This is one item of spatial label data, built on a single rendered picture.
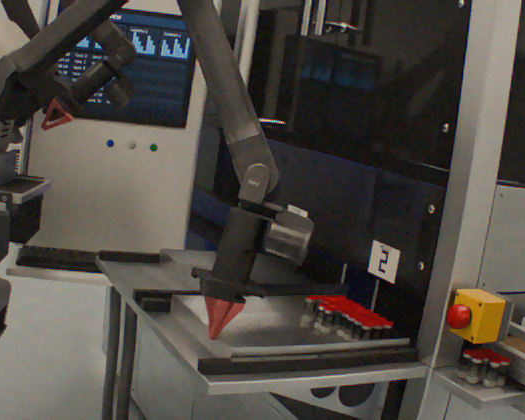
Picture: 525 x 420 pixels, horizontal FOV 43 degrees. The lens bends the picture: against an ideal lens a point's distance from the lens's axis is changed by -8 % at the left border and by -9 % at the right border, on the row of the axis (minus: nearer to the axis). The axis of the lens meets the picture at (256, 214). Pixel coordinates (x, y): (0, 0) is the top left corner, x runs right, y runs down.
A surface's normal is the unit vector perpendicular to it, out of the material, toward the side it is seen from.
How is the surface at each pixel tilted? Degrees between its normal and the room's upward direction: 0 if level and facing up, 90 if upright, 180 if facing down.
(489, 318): 90
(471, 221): 90
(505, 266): 90
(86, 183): 90
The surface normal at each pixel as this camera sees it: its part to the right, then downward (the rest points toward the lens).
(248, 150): -0.17, -0.11
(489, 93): 0.43, 0.21
